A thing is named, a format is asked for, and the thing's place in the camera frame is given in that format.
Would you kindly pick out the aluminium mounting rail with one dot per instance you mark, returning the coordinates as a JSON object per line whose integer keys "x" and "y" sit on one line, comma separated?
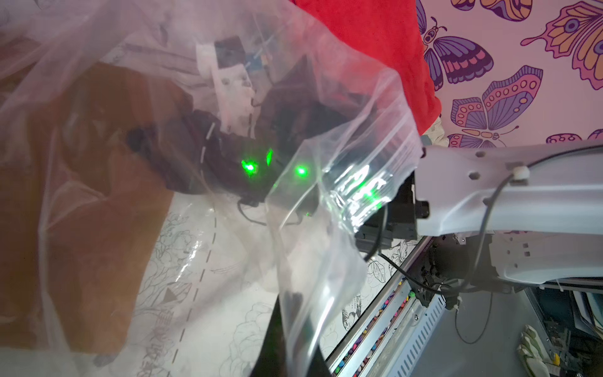
{"x": 386, "y": 327}

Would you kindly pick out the clear plastic vacuum bag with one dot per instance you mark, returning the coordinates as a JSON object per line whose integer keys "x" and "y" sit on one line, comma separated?
{"x": 210, "y": 286}

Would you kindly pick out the red garment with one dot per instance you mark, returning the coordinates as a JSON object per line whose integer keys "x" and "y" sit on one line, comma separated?
{"x": 387, "y": 30}

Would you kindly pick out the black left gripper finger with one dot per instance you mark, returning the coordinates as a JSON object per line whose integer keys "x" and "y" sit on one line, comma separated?
{"x": 272, "y": 357}

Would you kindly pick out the brown garment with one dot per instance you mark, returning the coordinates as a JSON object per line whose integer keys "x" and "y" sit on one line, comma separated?
{"x": 80, "y": 212}

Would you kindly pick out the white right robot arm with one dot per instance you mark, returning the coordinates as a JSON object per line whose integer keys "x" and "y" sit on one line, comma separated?
{"x": 509, "y": 202}

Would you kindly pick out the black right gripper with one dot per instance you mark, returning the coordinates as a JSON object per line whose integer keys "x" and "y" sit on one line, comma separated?
{"x": 192, "y": 156}

